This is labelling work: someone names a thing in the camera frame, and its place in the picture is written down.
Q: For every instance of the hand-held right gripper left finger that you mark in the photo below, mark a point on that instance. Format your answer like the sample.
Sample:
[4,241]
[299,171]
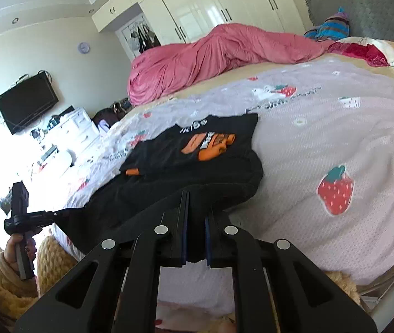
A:
[182,236]

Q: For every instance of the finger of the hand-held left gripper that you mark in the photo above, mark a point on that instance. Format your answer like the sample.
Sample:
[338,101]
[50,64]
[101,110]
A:
[61,212]

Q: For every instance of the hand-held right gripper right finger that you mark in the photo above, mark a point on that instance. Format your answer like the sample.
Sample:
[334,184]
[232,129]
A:
[209,242]

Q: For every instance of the black long-sleeved shirt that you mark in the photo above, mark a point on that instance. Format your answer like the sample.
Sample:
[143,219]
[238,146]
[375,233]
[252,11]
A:
[169,180]

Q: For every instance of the person's left forearm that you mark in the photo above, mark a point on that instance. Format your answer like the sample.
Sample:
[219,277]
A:
[2,291]

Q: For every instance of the hanging dark clothes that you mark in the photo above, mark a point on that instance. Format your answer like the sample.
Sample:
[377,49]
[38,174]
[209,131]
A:
[145,38]

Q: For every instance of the person's left hand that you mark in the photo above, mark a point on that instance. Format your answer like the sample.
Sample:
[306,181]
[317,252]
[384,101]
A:
[9,251]

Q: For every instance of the tan fuzzy sweater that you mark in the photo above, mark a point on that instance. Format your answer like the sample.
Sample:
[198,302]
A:
[58,260]

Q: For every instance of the white dresser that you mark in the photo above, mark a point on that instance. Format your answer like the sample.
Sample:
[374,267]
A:
[79,125]

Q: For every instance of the dark bag on floor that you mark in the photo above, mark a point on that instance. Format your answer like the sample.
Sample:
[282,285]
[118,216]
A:
[105,116]

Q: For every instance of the strawberry printed blanket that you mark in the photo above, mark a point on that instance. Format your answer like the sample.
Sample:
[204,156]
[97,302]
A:
[287,145]

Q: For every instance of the pink duvet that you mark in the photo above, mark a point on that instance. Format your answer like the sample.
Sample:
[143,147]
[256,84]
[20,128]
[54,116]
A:
[200,59]

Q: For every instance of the white wardrobe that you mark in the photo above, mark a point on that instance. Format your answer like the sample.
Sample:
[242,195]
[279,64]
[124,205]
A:
[197,7]

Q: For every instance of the red floral pillow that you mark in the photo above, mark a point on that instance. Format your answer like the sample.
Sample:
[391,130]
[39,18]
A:
[366,50]

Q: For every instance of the striped knitted cloth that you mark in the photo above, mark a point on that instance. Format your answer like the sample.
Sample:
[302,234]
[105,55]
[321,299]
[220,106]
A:
[332,24]

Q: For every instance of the grey quilted headboard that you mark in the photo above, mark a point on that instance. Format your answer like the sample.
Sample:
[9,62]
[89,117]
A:
[380,10]

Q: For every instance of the black wall television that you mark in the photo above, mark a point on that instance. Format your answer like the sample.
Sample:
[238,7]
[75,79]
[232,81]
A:
[27,102]

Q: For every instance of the round wall clock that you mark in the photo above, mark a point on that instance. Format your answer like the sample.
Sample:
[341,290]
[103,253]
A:
[84,47]

